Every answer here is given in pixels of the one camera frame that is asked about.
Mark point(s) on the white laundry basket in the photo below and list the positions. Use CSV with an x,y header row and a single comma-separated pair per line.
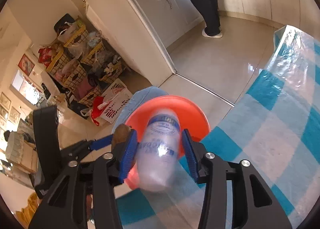
x,y
109,105

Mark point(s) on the clear plastic bottle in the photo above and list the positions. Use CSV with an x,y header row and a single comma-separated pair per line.
x,y
157,153

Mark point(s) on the blue stool cushion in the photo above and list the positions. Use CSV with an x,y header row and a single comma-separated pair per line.
x,y
138,98

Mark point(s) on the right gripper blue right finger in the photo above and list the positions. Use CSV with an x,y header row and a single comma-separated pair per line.
x,y
190,155

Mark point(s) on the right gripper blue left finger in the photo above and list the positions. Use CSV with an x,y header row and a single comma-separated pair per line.
x,y
127,155

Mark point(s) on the white kitchen cabinets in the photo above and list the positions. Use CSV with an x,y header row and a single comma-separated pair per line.
x,y
172,19

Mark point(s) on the blue checkered tablecloth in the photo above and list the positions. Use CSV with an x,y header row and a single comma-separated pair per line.
x,y
275,126

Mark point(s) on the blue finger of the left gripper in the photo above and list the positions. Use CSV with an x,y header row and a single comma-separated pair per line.
x,y
101,143

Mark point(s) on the brown potato half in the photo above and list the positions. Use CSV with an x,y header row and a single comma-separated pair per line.
x,y
120,135

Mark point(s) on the yellow wire storage rack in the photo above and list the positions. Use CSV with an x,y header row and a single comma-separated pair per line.
x,y
80,61

